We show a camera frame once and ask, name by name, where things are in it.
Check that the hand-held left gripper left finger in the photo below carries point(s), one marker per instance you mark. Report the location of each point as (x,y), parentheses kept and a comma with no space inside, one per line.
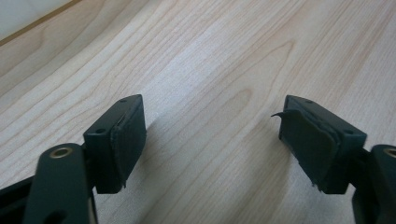
(120,143)

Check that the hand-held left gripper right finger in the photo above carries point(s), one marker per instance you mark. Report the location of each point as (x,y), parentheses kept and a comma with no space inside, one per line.
(317,146)

